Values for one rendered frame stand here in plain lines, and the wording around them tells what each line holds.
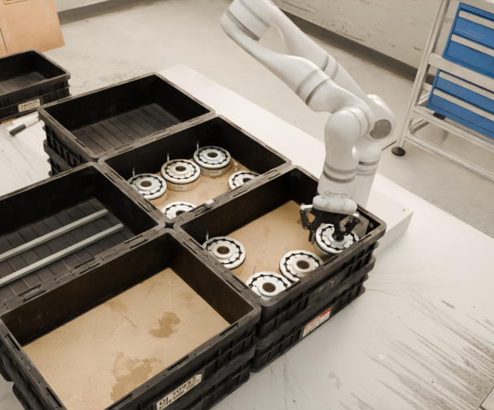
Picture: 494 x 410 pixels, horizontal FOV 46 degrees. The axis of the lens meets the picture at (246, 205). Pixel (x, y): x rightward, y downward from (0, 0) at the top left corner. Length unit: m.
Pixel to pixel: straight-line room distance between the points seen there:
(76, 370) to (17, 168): 0.86
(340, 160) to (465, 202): 2.05
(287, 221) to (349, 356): 0.36
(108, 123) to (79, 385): 0.89
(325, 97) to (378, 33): 3.18
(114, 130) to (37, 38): 2.46
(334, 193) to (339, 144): 0.13
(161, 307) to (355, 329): 0.47
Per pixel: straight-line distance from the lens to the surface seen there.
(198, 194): 1.51
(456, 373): 1.44
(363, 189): 1.56
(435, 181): 3.27
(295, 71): 1.19
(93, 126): 1.79
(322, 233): 1.36
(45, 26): 4.20
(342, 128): 1.13
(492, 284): 1.68
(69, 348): 1.19
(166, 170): 1.55
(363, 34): 4.40
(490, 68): 3.04
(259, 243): 1.39
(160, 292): 1.27
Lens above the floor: 1.77
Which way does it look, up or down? 39 degrees down
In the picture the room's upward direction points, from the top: 7 degrees clockwise
